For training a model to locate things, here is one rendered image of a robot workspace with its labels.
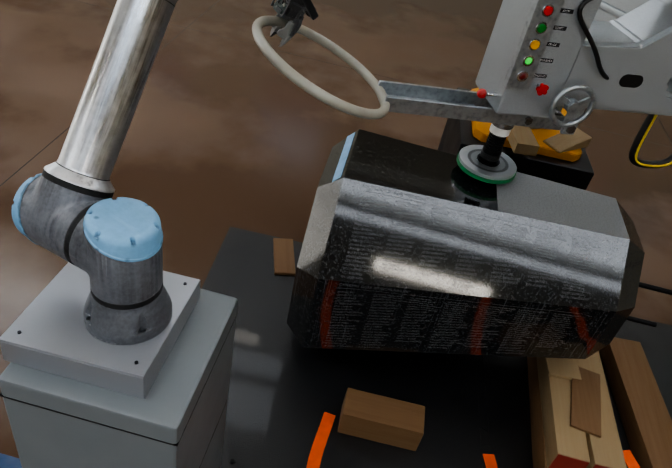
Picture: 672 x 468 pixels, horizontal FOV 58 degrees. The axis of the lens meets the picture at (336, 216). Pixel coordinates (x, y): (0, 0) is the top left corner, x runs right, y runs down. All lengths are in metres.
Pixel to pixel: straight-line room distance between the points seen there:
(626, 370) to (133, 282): 2.23
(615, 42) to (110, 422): 1.75
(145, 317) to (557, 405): 1.63
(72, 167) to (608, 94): 1.63
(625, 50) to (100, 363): 1.72
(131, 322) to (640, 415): 2.10
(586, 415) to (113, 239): 1.85
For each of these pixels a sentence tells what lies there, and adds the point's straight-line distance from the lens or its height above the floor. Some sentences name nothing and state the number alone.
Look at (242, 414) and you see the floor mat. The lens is 2.38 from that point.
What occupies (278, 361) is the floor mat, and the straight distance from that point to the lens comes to 2.53.
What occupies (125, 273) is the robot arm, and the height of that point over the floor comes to 1.11.
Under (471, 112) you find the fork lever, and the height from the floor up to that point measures 1.14.
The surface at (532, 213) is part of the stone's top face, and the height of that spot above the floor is 0.87.
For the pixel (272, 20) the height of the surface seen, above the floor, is 1.30.
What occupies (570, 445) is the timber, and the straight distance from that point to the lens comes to 2.41.
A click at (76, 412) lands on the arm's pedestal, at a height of 0.81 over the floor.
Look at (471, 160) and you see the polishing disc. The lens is 2.23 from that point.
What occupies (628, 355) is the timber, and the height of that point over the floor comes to 0.11.
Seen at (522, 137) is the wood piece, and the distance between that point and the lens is 2.73.
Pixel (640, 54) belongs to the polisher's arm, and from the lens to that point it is 2.17.
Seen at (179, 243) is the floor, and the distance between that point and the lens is 3.02.
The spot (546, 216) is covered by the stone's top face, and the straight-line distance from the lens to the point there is 2.19.
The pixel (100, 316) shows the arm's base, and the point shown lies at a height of 0.98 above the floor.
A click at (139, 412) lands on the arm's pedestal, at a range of 1.39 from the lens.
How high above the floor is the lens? 2.00
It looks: 37 degrees down
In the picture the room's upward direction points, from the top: 12 degrees clockwise
